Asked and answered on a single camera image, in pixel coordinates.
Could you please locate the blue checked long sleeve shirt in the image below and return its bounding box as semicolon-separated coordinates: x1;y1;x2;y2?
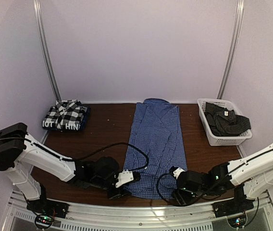
124;98;187;200

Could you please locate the white plastic laundry basket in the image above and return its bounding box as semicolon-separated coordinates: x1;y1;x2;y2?
197;98;252;146

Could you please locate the black white plaid shirt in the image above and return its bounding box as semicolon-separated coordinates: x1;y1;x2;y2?
42;100;83;124

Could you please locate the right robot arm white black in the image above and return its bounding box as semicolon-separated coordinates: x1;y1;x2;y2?
170;143;273;213

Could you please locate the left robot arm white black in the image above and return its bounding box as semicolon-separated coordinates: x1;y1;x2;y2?
0;123;135;214

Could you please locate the right circuit board with leds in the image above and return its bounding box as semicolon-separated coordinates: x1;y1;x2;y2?
227;215;247;229

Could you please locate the circuit board with leds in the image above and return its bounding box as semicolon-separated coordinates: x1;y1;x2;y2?
34;214;54;230
227;215;247;229

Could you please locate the left circuit board with leds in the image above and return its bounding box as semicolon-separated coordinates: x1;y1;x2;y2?
34;214;54;230

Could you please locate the black garment in basket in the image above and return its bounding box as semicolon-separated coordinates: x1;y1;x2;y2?
204;103;251;137

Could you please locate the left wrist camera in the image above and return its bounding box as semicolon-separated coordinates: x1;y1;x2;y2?
115;170;141;188

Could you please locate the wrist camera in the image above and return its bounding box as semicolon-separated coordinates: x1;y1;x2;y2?
115;170;141;188
169;167;185;179

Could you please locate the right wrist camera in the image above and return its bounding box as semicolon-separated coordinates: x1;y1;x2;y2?
169;167;185;179

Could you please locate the right black camera cable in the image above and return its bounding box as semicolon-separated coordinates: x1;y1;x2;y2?
156;173;221;207

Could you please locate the black camera cable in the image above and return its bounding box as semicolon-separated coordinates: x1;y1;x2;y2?
156;173;221;207
0;134;150;171

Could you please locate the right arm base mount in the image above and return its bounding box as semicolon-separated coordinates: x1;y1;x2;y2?
212;199;254;218

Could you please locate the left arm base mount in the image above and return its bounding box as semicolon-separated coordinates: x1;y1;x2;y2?
26;199;69;218

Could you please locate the front aluminium rail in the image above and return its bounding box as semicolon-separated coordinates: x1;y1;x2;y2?
0;190;273;231

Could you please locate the left black camera cable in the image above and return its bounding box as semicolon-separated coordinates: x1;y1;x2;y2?
0;134;150;171

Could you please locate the right aluminium frame post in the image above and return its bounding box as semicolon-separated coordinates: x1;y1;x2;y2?
217;0;245;99

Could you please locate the aluminium frame post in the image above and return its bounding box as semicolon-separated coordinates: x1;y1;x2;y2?
217;0;245;99
33;0;61;100

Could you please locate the left aluminium frame post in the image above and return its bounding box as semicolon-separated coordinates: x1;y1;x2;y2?
33;0;61;100

